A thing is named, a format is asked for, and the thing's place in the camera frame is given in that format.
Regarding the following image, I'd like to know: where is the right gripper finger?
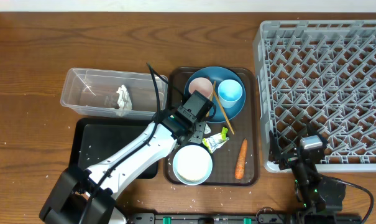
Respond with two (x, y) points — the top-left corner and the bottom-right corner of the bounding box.
(306, 123), (328, 146)
(269, 131), (282, 162)

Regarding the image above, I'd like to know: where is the green yellow snack wrapper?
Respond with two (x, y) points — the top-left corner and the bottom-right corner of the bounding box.
(202, 127), (229, 154)

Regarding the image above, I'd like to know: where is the light blue bowl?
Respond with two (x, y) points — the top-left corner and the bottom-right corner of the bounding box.
(172, 145), (213, 185)

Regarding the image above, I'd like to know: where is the orange carrot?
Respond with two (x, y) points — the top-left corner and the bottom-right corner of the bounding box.
(234, 139), (248, 180)

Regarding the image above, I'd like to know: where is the white tissue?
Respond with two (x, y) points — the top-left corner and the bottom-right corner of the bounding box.
(204, 124), (211, 134)
(116, 85), (132, 116)

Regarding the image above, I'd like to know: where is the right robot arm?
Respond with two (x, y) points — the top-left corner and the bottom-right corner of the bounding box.
(269, 124), (346, 223)

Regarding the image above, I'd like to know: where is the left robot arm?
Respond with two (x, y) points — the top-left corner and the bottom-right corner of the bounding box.
(39, 104), (210, 223)

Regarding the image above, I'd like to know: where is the grey dishwasher rack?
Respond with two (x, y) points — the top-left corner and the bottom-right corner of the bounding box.
(253, 20), (376, 173)

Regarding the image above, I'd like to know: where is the brown serving tray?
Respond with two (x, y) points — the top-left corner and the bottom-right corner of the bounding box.
(169, 67), (260, 186)

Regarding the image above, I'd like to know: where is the pink cup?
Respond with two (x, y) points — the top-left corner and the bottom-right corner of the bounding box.
(188, 77), (213, 99)

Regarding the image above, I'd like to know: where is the right wooden chopstick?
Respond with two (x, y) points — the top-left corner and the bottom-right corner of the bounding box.
(213, 89), (235, 135)

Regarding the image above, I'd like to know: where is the wooden chopstick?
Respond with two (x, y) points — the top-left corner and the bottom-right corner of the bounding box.
(206, 80), (216, 117)
(213, 89), (235, 135)

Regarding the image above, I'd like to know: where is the left wooden chopstick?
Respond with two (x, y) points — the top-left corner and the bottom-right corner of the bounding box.
(206, 80), (216, 117)

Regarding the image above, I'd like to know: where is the light blue cup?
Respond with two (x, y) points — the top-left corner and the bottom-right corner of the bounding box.
(218, 79), (243, 108)

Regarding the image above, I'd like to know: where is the dark blue plate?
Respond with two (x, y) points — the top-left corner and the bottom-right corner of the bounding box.
(184, 67), (246, 120)

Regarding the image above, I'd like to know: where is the clear plastic bin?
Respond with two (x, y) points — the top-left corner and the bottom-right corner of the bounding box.
(60, 68), (158, 120)

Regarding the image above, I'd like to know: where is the black tray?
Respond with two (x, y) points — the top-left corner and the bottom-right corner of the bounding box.
(69, 117), (150, 170)

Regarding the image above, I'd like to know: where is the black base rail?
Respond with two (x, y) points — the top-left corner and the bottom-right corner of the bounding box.
(127, 213), (362, 224)

